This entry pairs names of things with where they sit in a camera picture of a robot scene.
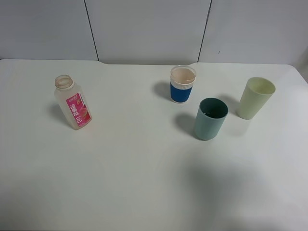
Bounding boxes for clear plastic drink bottle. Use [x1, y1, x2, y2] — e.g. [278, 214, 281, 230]
[54, 75, 92, 130]

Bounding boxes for blue sleeved glass cup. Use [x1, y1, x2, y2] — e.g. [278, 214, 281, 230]
[170, 65, 196, 103]

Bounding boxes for teal plastic cup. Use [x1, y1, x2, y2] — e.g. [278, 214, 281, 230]
[194, 98, 229, 141]

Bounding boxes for pale green plastic cup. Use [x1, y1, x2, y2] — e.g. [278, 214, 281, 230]
[237, 77, 276, 120]

